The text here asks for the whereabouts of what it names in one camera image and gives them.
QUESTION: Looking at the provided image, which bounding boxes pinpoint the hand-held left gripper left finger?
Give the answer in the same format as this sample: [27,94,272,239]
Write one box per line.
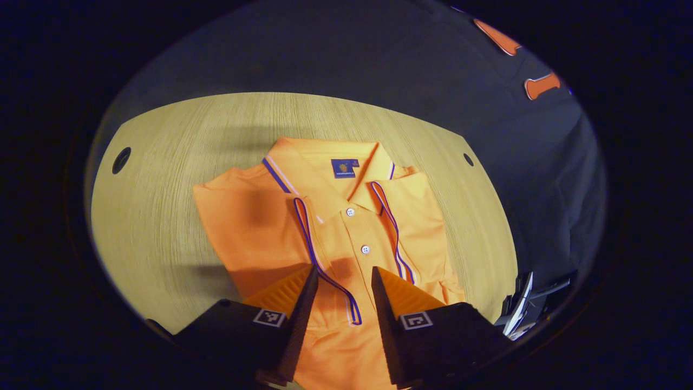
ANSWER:
[172,264,320,386]

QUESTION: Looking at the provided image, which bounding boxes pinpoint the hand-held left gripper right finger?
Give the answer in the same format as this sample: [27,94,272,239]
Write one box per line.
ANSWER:
[371,266,512,388]

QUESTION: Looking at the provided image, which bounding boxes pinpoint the orange T-shirt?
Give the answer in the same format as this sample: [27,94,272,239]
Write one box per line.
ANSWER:
[193,136,466,390]

